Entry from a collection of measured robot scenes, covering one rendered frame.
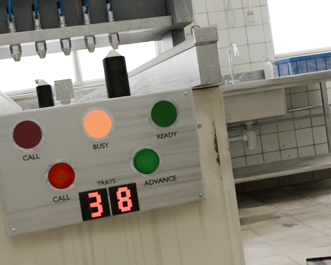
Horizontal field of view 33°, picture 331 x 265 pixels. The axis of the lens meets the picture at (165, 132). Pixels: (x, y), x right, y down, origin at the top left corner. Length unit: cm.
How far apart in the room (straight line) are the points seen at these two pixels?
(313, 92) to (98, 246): 418
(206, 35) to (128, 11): 83
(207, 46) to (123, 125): 14
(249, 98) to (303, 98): 89
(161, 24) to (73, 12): 23
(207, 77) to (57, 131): 19
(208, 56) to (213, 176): 15
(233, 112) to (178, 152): 327
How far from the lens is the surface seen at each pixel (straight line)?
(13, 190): 65
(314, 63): 422
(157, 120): 66
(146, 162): 65
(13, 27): 144
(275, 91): 402
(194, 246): 72
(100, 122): 65
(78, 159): 65
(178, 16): 143
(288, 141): 471
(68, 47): 143
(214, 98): 71
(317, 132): 480
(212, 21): 456
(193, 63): 69
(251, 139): 413
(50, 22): 147
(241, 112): 395
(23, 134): 64
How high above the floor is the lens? 82
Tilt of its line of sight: 3 degrees down
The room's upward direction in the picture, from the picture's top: 8 degrees counter-clockwise
